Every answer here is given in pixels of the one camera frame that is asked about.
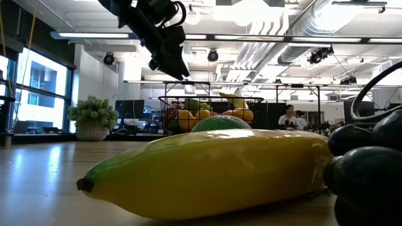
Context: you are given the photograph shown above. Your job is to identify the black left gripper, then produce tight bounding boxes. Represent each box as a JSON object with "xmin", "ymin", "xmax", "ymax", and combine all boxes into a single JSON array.
[{"xmin": 125, "ymin": 0, "xmax": 190, "ymax": 81}]

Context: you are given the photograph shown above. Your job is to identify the yellow lemon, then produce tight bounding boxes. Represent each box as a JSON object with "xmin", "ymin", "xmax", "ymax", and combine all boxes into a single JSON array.
[{"xmin": 194, "ymin": 109, "xmax": 211, "ymax": 121}]

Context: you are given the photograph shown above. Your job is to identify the small yellow banana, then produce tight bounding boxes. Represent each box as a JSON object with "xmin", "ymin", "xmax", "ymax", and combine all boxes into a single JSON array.
[{"xmin": 219, "ymin": 92, "xmax": 249, "ymax": 110}]

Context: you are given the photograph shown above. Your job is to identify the large yellow banana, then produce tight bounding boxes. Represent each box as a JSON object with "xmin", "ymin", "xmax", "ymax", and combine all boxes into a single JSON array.
[{"xmin": 76, "ymin": 128, "xmax": 334, "ymax": 220}]

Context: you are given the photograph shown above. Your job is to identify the black grape bunch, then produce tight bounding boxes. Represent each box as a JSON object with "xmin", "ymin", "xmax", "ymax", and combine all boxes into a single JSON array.
[{"xmin": 322, "ymin": 109, "xmax": 402, "ymax": 226}]

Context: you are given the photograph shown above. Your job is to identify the black computer monitor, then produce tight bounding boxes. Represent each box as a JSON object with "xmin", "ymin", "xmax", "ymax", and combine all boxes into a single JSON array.
[
  {"xmin": 343, "ymin": 100, "xmax": 376, "ymax": 126},
  {"xmin": 114, "ymin": 99, "xmax": 145, "ymax": 119}
]

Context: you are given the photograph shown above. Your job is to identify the green lime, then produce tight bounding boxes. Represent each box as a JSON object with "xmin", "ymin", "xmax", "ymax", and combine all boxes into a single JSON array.
[{"xmin": 191, "ymin": 115, "xmax": 252, "ymax": 132}]

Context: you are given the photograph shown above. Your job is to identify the green potted plant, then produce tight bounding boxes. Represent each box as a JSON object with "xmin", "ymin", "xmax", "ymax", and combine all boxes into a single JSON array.
[{"xmin": 67, "ymin": 95, "xmax": 120, "ymax": 142}]

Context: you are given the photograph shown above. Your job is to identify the long ceiling light strip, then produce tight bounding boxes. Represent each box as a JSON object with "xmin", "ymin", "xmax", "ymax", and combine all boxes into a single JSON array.
[{"xmin": 50, "ymin": 30, "xmax": 402, "ymax": 45}]

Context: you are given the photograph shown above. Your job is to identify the person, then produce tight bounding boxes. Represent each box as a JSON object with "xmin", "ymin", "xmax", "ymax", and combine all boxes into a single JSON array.
[
  {"xmin": 278, "ymin": 104, "xmax": 303, "ymax": 131},
  {"xmin": 295, "ymin": 109, "xmax": 310, "ymax": 129}
]

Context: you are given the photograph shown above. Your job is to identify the large window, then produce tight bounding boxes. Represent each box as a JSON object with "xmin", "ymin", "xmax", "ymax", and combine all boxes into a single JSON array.
[{"xmin": 0, "ymin": 46, "xmax": 75, "ymax": 133}]

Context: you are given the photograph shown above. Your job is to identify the black track light cluster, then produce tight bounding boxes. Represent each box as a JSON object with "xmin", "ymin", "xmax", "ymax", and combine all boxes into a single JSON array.
[
  {"xmin": 307, "ymin": 46, "xmax": 335, "ymax": 65},
  {"xmin": 339, "ymin": 75, "xmax": 358, "ymax": 85}
]

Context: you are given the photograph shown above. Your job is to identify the black metal rig frame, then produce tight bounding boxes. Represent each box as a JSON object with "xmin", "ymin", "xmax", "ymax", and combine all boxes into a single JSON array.
[{"xmin": 163, "ymin": 80, "xmax": 322, "ymax": 128}]

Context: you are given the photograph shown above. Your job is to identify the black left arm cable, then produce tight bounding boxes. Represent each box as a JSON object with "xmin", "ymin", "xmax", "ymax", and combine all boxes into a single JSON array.
[{"xmin": 156, "ymin": 0, "xmax": 187, "ymax": 28}]

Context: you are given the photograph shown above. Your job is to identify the black wire basket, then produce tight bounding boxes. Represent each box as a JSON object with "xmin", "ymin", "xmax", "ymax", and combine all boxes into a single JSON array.
[{"xmin": 158, "ymin": 95, "xmax": 264, "ymax": 136}]

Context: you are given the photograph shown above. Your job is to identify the silver ventilation duct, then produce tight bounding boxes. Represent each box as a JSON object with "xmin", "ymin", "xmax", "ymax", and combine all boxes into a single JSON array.
[{"xmin": 265, "ymin": 0, "xmax": 362, "ymax": 66}]

